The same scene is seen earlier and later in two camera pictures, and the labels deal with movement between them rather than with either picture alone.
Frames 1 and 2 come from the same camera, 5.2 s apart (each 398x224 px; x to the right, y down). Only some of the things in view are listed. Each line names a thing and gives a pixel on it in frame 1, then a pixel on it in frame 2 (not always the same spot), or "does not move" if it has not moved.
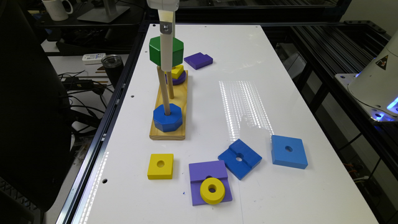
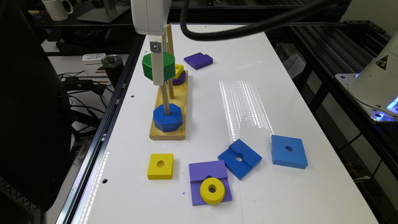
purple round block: (180, 80) does not move
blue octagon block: (168, 123) does not move
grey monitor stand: (106, 14) does not move
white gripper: (163, 5) to (150, 17)
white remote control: (93, 58) does not move
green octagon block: (155, 51) to (168, 66)
